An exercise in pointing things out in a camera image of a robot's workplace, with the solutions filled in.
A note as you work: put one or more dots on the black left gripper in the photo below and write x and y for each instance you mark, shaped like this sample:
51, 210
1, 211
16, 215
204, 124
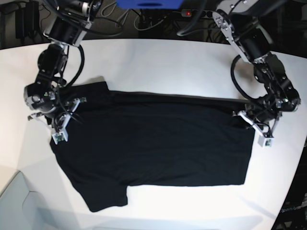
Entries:
262, 113

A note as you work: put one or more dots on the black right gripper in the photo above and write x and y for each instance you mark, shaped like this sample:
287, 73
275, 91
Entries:
57, 117

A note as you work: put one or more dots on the black t-shirt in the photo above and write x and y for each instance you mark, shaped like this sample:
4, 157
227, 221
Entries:
131, 139

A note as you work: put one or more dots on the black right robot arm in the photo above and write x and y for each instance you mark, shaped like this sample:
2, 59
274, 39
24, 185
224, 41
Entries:
73, 21

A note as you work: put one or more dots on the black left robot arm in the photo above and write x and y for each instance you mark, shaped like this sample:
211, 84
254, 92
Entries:
238, 21

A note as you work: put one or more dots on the blue box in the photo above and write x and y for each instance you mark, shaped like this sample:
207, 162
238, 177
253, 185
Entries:
149, 4

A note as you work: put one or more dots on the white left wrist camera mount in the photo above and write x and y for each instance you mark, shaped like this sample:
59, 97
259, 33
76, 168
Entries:
264, 130

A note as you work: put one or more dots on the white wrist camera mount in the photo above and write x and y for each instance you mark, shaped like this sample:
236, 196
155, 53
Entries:
60, 135
264, 130

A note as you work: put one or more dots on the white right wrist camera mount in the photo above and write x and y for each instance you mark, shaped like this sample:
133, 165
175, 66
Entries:
60, 135

